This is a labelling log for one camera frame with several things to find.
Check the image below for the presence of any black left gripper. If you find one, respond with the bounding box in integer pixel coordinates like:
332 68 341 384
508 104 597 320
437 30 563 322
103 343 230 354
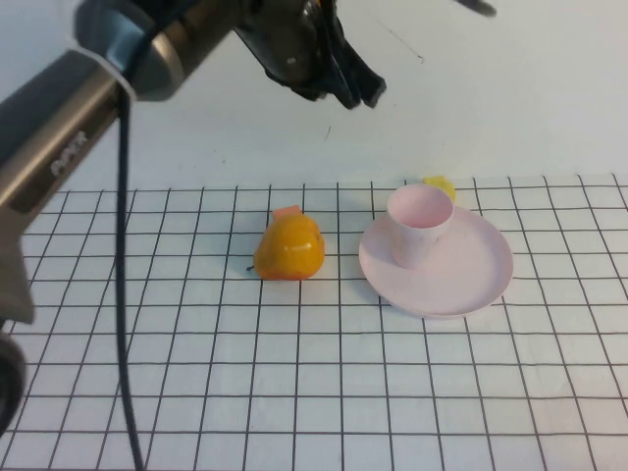
234 0 389 111

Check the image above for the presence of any pink plastic cup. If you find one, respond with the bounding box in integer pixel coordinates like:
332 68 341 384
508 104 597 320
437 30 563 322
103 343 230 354
386 183 455 271

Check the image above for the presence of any pink plastic plate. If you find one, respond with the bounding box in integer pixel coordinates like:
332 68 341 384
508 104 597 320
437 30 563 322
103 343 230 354
357 203 515 322

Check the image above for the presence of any yellow foam block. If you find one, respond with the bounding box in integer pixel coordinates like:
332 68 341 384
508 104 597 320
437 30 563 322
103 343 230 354
422 175 458 205

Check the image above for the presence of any orange plastic pear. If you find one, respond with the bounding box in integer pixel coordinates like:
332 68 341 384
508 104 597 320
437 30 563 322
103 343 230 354
244 211 327 282

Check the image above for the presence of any white black-grid mat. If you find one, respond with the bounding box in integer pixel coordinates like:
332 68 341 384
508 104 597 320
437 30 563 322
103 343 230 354
0 173 628 471

